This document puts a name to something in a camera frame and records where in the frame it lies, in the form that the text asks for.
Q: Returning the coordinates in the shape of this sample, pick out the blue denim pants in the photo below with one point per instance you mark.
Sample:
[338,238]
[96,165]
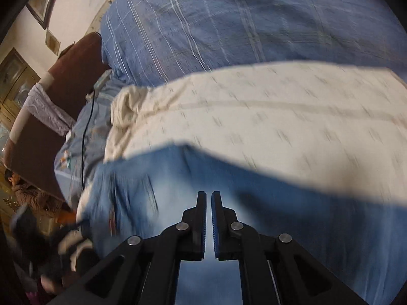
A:
[286,225]

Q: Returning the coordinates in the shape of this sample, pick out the cream leaf-print blanket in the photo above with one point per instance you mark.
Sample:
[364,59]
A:
[254,117]

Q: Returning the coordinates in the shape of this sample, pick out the white cloth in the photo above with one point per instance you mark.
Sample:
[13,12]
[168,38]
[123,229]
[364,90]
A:
[73,247]

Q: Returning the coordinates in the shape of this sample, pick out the brown wooden headboard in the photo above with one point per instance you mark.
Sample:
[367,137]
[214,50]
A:
[35,155]

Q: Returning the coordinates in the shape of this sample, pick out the pale lavender cloth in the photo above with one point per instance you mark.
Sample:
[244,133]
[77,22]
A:
[47,108]

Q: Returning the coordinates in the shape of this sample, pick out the wooden glass cabinet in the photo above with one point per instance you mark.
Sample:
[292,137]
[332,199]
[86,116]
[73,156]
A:
[16,76]

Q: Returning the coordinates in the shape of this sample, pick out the dark cloth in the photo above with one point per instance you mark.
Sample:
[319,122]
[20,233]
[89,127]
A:
[31,247]

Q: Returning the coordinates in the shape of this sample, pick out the blue plaid bedspread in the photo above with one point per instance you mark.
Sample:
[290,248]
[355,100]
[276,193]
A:
[222,22]

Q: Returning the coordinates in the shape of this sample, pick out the grey-blue embroidered bed sheet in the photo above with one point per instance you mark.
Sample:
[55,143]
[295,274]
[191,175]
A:
[95,127]

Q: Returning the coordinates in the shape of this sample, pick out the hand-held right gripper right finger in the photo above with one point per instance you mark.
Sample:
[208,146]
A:
[216,228]

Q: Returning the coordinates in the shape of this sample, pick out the small framed picture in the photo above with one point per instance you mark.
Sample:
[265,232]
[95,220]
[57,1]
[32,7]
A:
[52,42]

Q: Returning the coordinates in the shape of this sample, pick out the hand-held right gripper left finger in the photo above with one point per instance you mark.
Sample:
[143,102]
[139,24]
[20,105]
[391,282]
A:
[202,228]

